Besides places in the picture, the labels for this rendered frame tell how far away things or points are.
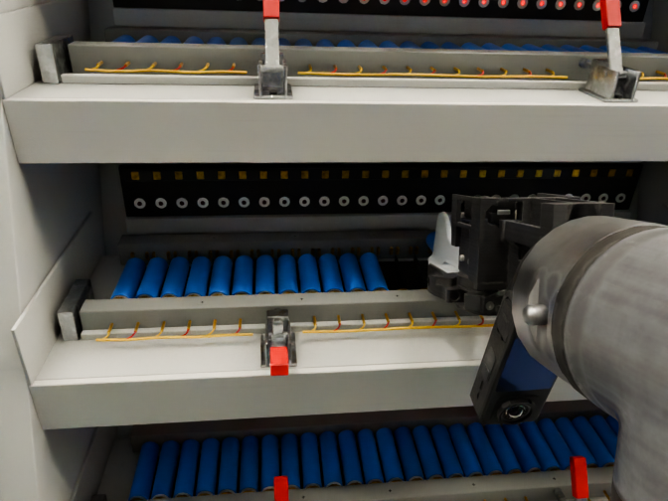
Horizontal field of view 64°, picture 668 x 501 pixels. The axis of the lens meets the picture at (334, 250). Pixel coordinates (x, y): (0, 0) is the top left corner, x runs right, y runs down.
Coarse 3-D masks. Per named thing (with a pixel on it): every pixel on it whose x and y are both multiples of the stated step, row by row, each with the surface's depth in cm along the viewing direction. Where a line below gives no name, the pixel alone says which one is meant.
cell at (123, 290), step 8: (128, 264) 50; (136, 264) 50; (144, 264) 51; (128, 272) 49; (136, 272) 49; (120, 280) 48; (128, 280) 48; (136, 280) 49; (120, 288) 47; (128, 288) 47; (136, 288) 48; (112, 296) 46; (120, 296) 46; (128, 296) 46
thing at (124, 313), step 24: (96, 312) 43; (120, 312) 43; (144, 312) 43; (168, 312) 44; (192, 312) 44; (216, 312) 44; (240, 312) 44; (264, 312) 45; (288, 312) 45; (312, 312) 45; (336, 312) 46; (360, 312) 46; (384, 312) 46; (408, 312) 46; (432, 312) 46; (456, 312) 47; (168, 336) 43; (192, 336) 43; (216, 336) 43
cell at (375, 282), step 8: (368, 256) 53; (376, 256) 54; (360, 264) 54; (368, 264) 52; (376, 264) 52; (368, 272) 51; (376, 272) 50; (368, 280) 50; (376, 280) 49; (384, 280) 50; (368, 288) 49; (376, 288) 48; (384, 288) 49
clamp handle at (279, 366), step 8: (272, 328) 41; (280, 328) 41; (272, 336) 41; (280, 336) 41; (272, 344) 39; (280, 344) 39; (272, 352) 37; (280, 352) 37; (272, 360) 36; (280, 360) 36; (272, 368) 35; (280, 368) 35; (288, 368) 35
